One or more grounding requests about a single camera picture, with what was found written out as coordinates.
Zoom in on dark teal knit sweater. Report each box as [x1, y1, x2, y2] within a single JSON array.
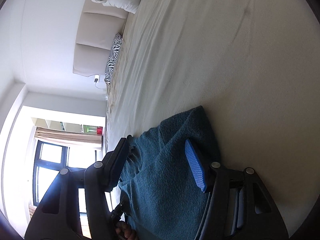
[[119, 107, 221, 239]]

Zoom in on person's left hand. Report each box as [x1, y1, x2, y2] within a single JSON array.
[[116, 220, 139, 240]]

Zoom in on dark framed window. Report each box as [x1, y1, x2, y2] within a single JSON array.
[[33, 140, 104, 206]]

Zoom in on red box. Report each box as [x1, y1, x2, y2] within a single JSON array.
[[97, 127, 103, 135]]

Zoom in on beige curtain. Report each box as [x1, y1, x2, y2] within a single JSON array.
[[34, 127, 103, 145]]

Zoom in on green container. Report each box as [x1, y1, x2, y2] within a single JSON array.
[[83, 125, 97, 134]]

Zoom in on beige bed sheet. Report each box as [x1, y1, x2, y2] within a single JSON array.
[[107, 0, 319, 237]]

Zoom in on zebra print pillow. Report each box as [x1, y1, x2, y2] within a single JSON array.
[[104, 33, 123, 84]]

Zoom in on beige upholstered headboard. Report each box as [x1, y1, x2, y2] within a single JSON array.
[[73, 0, 129, 77]]

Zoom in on white wall shelf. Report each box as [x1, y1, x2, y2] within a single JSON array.
[[33, 118, 104, 134]]

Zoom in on wall socket with charger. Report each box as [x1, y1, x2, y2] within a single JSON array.
[[94, 75, 100, 83]]

